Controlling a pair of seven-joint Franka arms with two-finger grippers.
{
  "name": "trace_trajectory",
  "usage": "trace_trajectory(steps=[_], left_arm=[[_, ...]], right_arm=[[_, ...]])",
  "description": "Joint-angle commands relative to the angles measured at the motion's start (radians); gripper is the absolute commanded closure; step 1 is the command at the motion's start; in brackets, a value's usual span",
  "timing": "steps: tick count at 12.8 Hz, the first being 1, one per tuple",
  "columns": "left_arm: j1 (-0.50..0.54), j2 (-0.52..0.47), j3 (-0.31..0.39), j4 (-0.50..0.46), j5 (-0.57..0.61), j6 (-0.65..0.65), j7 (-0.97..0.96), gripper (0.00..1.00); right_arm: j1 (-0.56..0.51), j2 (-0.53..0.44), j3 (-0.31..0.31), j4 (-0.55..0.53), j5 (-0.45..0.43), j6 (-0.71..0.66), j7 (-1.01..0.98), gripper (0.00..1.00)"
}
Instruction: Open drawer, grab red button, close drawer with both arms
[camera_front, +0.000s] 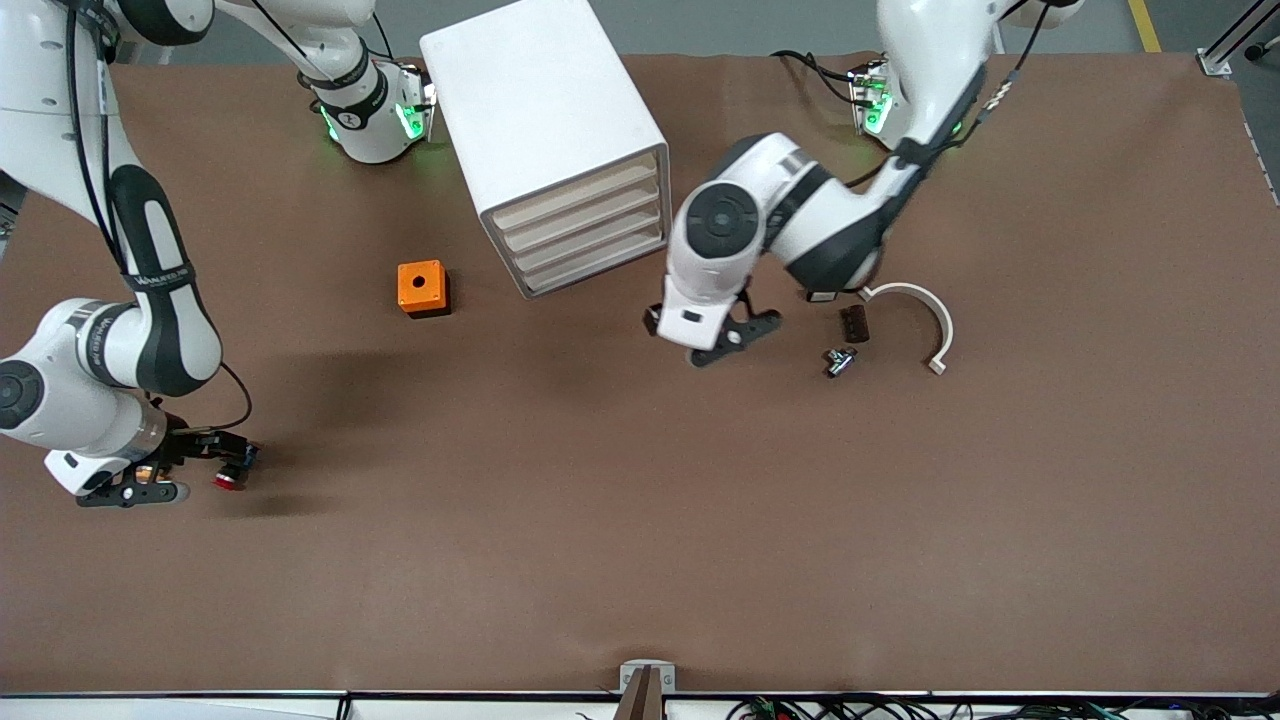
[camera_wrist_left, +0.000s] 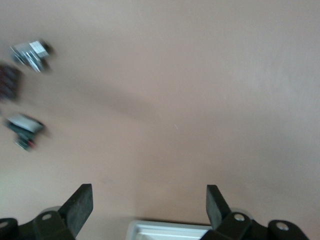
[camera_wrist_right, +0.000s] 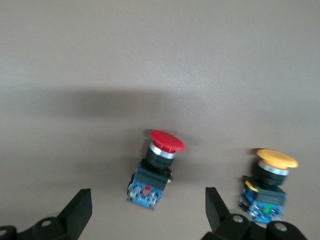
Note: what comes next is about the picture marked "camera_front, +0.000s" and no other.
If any grey metal bracket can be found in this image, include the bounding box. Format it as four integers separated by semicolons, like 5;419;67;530
620;660;677;694

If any black base cable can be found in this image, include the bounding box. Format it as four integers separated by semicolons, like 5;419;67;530
770;48;863;106

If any white plastic drawer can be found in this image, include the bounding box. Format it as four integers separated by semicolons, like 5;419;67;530
500;183;663;253
520;228;668;295
510;205;666;273
492;158;661;233

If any red mushroom push button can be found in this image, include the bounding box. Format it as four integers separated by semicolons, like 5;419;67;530
212;443;261;492

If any aluminium profile bar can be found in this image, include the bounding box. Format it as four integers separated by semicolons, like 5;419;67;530
1198;0;1280;78

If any tangled cable bundle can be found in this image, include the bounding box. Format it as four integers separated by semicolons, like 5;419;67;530
725;695;1280;720

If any white drawer cabinet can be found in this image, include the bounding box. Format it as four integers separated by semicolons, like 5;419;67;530
419;0;672;300

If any white semicircular pipe clamp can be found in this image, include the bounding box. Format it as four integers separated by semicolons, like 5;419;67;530
860;282;954;376

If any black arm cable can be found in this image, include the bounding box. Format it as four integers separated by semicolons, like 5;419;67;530
845;0;1051;191
62;0;254;433

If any orange button enclosure box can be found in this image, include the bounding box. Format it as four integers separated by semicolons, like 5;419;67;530
397;260;451;319

